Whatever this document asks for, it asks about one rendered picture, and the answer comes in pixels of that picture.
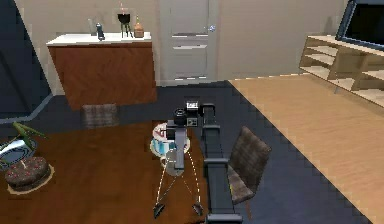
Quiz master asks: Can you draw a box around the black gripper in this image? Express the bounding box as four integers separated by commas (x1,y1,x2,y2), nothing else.
152,107,205,220

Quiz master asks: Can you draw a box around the grey mug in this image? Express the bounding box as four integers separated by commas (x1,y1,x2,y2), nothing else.
159,148,185,178

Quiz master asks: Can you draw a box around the brown woven chair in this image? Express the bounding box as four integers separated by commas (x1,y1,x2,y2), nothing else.
81,102,121,130
227,125,273,219

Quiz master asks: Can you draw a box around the brown wooden dining table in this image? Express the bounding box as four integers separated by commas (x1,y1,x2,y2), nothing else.
0,119,210,224

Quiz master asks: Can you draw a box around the brown cabinet with white top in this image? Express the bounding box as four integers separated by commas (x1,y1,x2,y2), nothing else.
45,31,158,112

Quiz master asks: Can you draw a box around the chocolate cake on board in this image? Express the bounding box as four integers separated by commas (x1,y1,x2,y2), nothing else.
4,155,56,196

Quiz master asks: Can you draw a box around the white room door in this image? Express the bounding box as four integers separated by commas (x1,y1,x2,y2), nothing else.
159,0,220,87

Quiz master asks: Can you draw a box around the green plant in bowl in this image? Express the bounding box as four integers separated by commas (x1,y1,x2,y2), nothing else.
0,121,48,172

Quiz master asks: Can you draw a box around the brown bottle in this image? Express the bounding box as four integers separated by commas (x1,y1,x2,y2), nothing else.
133,15,145,39

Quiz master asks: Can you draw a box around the dark blue bottle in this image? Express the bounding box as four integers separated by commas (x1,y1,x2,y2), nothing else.
95,22,106,42

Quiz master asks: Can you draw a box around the black candle holder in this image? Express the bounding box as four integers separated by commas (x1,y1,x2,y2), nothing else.
116,3,134,39

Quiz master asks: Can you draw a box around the clear glass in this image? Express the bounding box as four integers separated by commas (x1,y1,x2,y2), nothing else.
87,17,97,37

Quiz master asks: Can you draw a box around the light wooden shelf unit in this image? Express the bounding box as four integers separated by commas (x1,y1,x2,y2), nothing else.
298,34,384,110

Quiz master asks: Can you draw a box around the black television set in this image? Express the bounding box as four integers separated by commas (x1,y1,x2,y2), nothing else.
334,0,384,52

